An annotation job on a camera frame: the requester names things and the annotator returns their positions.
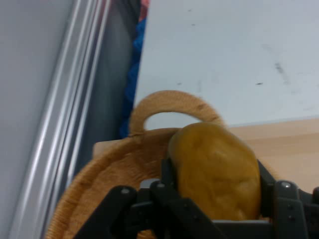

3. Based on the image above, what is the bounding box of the yellow-brown potato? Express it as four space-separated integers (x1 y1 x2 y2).
167 122 262 221

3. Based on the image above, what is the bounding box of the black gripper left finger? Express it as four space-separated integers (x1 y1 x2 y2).
74 158 226 239

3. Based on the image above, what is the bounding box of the woven wicker basket with handles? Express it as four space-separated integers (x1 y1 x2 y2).
44 90 277 239

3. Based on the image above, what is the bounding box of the horizontal aluminium frame rail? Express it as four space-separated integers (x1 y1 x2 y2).
8 0 112 239

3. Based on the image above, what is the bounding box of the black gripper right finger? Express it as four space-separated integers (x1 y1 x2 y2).
256 159 319 239

